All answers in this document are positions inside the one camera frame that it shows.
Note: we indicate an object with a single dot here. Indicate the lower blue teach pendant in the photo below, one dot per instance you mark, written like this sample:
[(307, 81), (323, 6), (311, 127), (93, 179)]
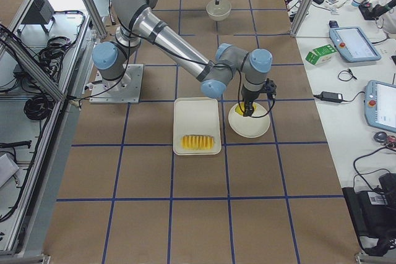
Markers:
[(379, 105)]

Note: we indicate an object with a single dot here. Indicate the blue teach pendant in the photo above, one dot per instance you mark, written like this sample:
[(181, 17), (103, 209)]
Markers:
[(379, 105), (353, 45)]

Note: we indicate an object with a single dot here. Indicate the green white carton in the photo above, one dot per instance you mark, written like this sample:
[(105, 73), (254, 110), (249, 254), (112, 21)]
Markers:
[(321, 54)]

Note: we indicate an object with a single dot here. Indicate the round grey puck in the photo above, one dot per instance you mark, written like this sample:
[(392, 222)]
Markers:
[(380, 137)]

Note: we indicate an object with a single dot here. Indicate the yellow lemon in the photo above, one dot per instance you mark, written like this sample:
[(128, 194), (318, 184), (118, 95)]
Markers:
[(243, 116)]

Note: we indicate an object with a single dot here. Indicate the white round plate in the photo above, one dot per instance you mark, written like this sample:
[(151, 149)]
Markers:
[(250, 127)]

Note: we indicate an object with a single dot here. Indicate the white bowl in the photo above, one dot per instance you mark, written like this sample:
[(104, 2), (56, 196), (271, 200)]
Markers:
[(218, 10)]

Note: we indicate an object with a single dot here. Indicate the black power adapter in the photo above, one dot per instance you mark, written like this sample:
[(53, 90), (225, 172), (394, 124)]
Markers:
[(332, 97)]

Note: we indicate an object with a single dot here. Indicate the sliced yellow fruit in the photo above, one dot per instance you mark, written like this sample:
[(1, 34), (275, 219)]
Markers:
[(197, 142)]

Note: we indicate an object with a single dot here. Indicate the grey electronics box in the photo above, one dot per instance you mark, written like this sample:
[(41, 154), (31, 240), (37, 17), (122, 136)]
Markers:
[(40, 13)]

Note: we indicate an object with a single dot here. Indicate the white rectangular tray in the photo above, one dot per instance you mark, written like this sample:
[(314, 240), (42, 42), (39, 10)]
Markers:
[(196, 116)]

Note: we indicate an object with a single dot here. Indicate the upper blue teach pendant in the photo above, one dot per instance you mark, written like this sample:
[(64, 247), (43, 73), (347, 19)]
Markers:
[(353, 45)]

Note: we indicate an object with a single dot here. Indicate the black joystick device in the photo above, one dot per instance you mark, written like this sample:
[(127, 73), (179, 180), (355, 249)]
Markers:
[(370, 12)]

